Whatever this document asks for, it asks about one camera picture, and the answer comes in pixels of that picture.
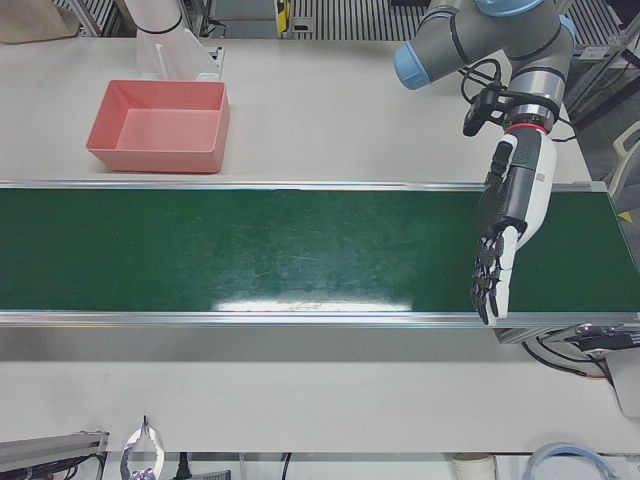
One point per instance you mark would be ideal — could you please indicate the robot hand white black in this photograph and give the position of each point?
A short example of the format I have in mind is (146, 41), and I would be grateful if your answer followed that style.
(537, 170)

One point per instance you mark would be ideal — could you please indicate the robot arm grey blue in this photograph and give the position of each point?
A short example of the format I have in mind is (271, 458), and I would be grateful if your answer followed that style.
(500, 35)

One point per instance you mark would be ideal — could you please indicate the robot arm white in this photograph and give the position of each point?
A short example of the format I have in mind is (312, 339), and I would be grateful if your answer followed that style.
(152, 15)

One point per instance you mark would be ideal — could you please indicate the white paper cup stack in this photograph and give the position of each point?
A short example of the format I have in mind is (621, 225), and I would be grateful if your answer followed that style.
(472, 466)

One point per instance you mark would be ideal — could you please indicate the pink plastic box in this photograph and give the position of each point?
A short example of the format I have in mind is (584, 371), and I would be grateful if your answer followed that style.
(165, 125)

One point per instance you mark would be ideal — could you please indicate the white chair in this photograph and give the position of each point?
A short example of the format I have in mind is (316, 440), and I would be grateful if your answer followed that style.
(622, 165)

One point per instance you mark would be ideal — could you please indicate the black conveyor motor unit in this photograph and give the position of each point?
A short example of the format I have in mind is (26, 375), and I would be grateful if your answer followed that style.
(610, 336)

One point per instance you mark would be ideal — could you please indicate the grey slatted metal grating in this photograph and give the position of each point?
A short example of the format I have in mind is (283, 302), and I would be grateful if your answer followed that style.
(360, 17)

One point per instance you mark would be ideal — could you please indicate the green conveyor belt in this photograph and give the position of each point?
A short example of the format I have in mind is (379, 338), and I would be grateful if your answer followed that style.
(250, 250)

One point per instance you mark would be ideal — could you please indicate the shiny metal clamp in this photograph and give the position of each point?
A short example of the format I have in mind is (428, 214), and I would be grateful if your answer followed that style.
(127, 450)

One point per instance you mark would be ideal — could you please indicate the beige bag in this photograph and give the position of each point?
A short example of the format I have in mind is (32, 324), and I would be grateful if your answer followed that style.
(30, 22)

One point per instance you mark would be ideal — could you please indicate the aluminium profile beam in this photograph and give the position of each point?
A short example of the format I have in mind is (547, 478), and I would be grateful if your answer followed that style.
(50, 445)

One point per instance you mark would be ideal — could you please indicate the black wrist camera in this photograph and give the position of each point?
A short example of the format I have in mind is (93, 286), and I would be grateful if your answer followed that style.
(474, 116)

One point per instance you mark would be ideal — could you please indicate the aluminium conveyor side rail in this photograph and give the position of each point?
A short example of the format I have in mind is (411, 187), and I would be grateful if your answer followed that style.
(250, 317)
(250, 185)

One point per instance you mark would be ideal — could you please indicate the yellow black post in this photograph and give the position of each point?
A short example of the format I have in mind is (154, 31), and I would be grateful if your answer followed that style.
(283, 12)

